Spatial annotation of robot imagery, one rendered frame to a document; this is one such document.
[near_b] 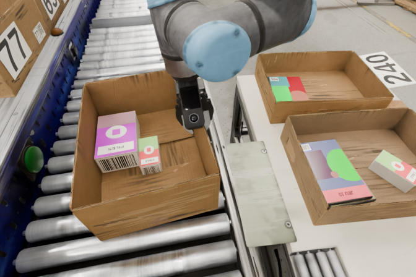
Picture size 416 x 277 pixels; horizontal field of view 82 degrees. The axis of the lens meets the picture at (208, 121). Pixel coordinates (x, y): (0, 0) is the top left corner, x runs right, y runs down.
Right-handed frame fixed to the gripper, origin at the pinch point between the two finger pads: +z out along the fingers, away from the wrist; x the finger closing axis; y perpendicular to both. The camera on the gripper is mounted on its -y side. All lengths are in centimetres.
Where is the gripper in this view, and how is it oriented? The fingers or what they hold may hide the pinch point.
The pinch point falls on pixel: (198, 131)
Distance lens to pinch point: 67.2
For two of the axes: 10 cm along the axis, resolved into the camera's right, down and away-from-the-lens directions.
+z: 1.0, 6.7, 7.4
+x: -9.8, 2.0, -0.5
